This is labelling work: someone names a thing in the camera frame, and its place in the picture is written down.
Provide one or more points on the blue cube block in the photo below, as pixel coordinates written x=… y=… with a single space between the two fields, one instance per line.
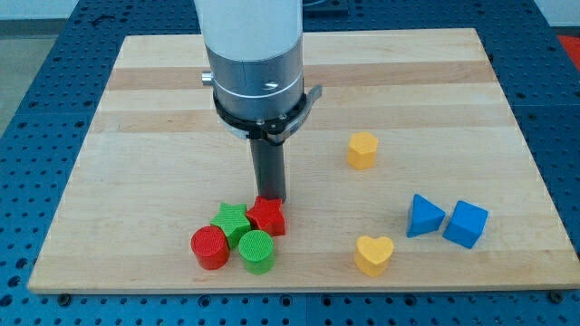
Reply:
x=466 y=224

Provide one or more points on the yellow heart block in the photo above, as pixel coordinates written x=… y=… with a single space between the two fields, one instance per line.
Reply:
x=372 y=255

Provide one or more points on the light wooden board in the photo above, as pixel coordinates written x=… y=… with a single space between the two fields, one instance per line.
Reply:
x=157 y=163

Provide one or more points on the red cylinder block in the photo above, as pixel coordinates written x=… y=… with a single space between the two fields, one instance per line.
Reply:
x=210 y=247

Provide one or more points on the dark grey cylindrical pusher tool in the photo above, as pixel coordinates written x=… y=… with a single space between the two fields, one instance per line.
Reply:
x=269 y=167

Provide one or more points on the blue triangle block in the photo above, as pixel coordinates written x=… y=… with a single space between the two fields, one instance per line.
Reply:
x=423 y=216

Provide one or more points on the yellow hexagon block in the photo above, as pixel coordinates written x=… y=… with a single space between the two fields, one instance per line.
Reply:
x=362 y=150

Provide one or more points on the red star block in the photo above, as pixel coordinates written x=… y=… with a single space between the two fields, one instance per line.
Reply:
x=267 y=215

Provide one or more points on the green star block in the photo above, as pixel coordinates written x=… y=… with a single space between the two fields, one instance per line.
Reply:
x=232 y=220

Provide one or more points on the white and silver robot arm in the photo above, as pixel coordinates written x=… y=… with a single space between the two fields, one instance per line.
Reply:
x=255 y=54

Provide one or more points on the green cylinder block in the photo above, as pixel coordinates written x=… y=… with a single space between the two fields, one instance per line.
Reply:
x=257 y=250

